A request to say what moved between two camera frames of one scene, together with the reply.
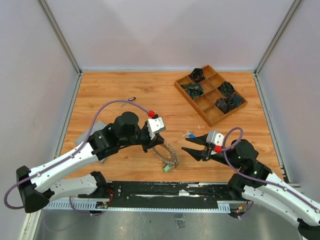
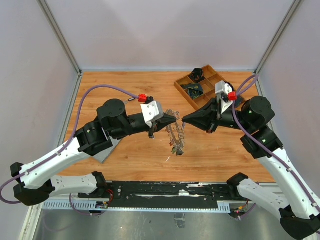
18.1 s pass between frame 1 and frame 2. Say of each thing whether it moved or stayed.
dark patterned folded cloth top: stayed
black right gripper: moved
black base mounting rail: stayed
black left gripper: moved
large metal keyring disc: moved
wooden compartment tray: stayed
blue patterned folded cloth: stayed
